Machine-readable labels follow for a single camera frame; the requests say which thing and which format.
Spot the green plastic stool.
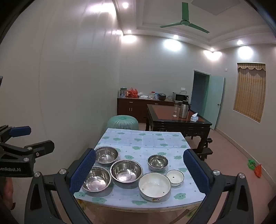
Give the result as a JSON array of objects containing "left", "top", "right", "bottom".
[{"left": 107, "top": 115, "right": 139, "bottom": 131}]

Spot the steel thermos jug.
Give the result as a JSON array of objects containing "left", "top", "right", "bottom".
[{"left": 179, "top": 100, "right": 191, "bottom": 119}]

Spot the large white enamel bowl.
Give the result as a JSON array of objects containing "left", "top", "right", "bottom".
[{"left": 138, "top": 172, "right": 171, "bottom": 202}]

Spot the dark wooden table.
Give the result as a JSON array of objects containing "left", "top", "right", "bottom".
[{"left": 146, "top": 104, "right": 213, "bottom": 161}]

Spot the small stainless steel bowl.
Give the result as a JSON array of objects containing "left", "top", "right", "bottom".
[{"left": 148, "top": 154, "right": 169, "bottom": 172}]

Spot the cloth-covered table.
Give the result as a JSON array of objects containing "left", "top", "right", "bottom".
[{"left": 75, "top": 198, "right": 202, "bottom": 218}]

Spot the green ceiling fan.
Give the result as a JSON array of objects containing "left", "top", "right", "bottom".
[{"left": 160, "top": 2, "right": 210, "bottom": 34}]

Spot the large stainless steel bowl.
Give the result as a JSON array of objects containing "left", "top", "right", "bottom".
[
  {"left": 110, "top": 160, "right": 143, "bottom": 189},
  {"left": 94, "top": 146, "right": 119, "bottom": 167},
  {"left": 81, "top": 166, "right": 112, "bottom": 192}
]

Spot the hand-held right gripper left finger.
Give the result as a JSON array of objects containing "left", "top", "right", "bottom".
[{"left": 24, "top": 148, "right": 96, "bottom": 224}]

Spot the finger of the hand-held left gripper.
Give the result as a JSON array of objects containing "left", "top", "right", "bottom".
[
  {"left": 22, "top": 140, "right": 55, "bottom": 159},
  {"left": 0, "top": 125, "right": 32, "bottom": 142}
]

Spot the person's left hand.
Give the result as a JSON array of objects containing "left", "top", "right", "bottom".
[{"left": 0, "top": 178, "right": 14, "bottom": 218}]

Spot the small white enamel bowl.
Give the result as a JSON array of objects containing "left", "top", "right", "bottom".
[{"left": 166, "top": 170, "right": 184, "bottom": 187}]

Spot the dark wooden bench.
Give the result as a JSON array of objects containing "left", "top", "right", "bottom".
[{"left": 191, "top": 147, "right": 213, "bottom": 161}]

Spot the microwave oven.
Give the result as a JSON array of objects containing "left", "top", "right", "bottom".
[{"left": 172, "top": 92, "right": 190, "bottom": 103}]

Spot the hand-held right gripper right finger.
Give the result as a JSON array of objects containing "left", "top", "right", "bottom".
[{"left": 183, "top": 149, "right": 255, "bottom": 224}]

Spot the pale green door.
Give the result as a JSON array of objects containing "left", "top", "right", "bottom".
[{"left": 209, "top": 75, "right": 225, "bottom": 130}]

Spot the bamboo window blind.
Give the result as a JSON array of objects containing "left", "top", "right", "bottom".
[{"left": 233, "top": 62, "right": 267, "bottom": 123}]

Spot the cloud-print tablecloth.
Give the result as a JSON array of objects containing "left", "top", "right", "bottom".
[{"left": 74, "top": 128, "right": 207, "bottom": 209}]

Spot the brown wooden sideboard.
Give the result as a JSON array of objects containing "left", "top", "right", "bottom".
[{"left": 117, "top": 97, "right": 175, "bottom": 124}]

